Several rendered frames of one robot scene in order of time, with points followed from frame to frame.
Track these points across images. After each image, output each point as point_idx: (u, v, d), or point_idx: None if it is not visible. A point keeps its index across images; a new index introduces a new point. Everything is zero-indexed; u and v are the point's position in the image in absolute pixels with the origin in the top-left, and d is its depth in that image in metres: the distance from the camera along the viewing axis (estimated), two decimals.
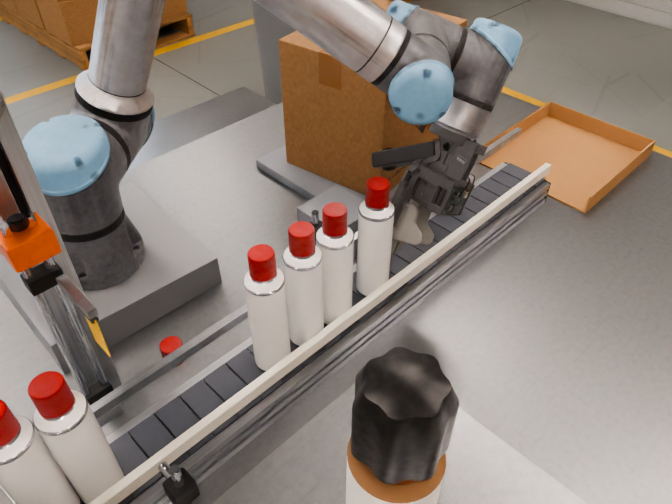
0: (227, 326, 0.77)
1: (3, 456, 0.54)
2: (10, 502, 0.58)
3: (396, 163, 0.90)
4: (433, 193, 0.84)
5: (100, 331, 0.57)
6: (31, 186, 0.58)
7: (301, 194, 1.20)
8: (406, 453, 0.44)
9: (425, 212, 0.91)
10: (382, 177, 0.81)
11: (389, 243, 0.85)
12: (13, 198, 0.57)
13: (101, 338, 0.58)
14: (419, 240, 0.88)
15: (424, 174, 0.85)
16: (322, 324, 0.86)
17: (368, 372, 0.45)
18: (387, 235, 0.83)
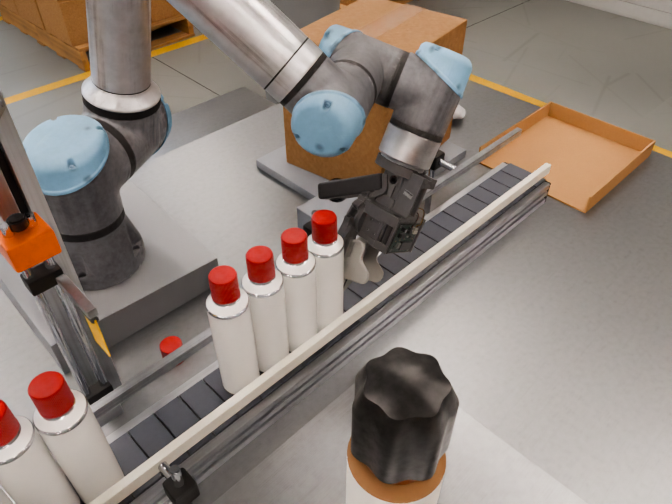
0: None
1: (3, 456, 0.54)
2: (10, 502, 0.58)
3: (343, 195, 0.84)
4: (378, 230, 0.78)
5: (100, 331, 0.57)
6: (31, 186, 0.58)
7: (301, 194, 1.20)
8: (406, 453, 0.44)
9: (374, 247, 0.85)
10: (328, 210, 0.75)
11: (340, 278, 0.80)
12: (13, 198, 0.57)
13: (101, 338, 0.58)
14: (366, 279, 0.81)
15: (369, 209, 0.79)
16: (288, 350, 0.82)
17: (368, 372, 0.45)
18: (337, 270, 0.78)
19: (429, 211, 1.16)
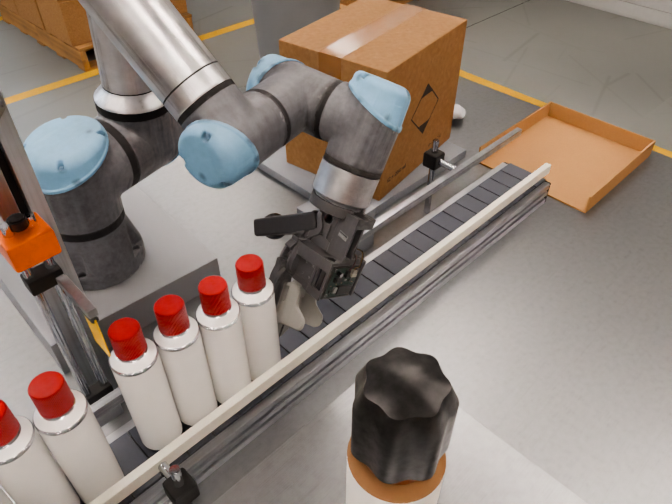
0: None
1: (3, 456, 0.54)
2: (10, 502, 0.58)
3: (278, 233, 0.77)
4: (312, 274, 0.72)
5: (100, 331, 0.57)
6: (31, 186, 0.58)
7: (301, 194, 1.20)
8: (406, 453, 0.44)
9: None
10: (254, 255, 0.69)
11: (272, 326, 0.73)
12: (13, 198, 0.57)
13: (101, 338, 0.58)
14: (301, 326, 0.75)
15: (302, 251, 0.72)
16: (216, 401, 0.76)
17: (368, 372, 0.45)
18: (268, 318, 0.72)
19: (429, 211, 1.16)
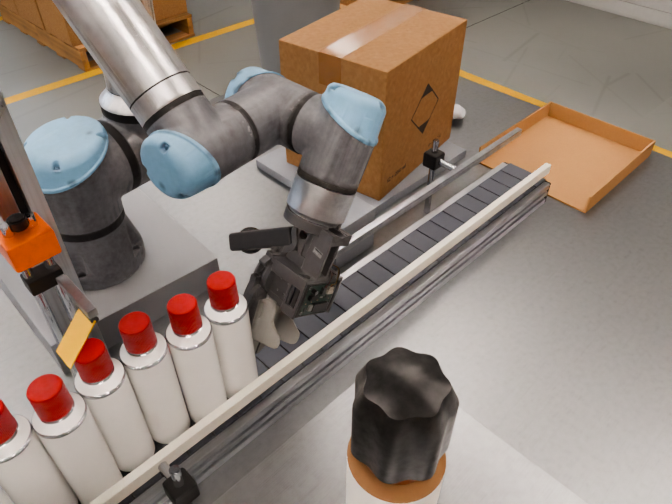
0: None
1: None
2: (8, 498, 0.59)
3: (253, 248, 0.75)
4: (286, 292, 0.69)
5: (88, 334, 0.57)
6: (31, 186, 0.58)
7: None
8: (406, 453, 0.44)
9: None
10: (226, 271, 0.67)
11: (247, 343, 0.71)
12: (13, 198, 0.57)
13: (80, 343, 0.57)
14: (276, 344, 0.73)
15: (277, 268, 0.70)
16: (189, 421, 0.74)
17: (368, 372, 0.45)
18: (242, 336, 0.70)
19: (429, 211, 1.16)
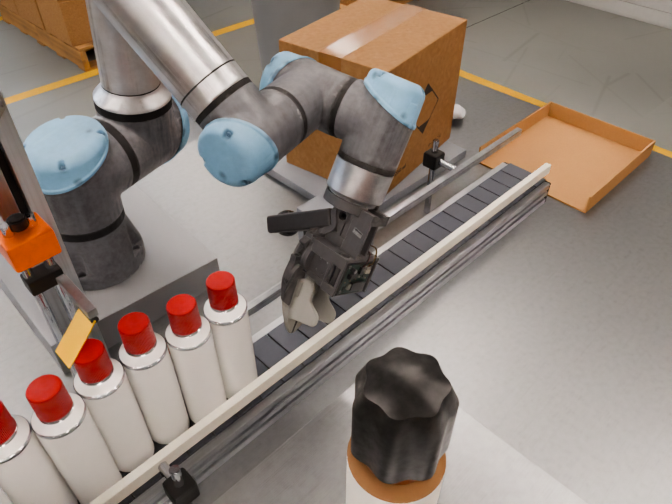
0: None
1: None
2: (8, 498, 0.59)
3: (291, 230, 0.78)
4: (326, 271, 0.72)
5: (88, 334, 0.57)
6: (31, 186, 0.58)
7: (301, 194, 1.20)
8: (406, 453, 0.44)
9: None
10: (225, 272, 0.67)
11: (247, 344, 0.71)
12: (13, 198, 0.57)
13: (80, 343, 0.57)
14: (315, 322, 0.75)
15: (317, 248, 0.73)
16: (188, 421, 0.74)
17: (368, 372, 0.45)
18: (242, 336, 0.69)
19: (429, 211, 1.16)
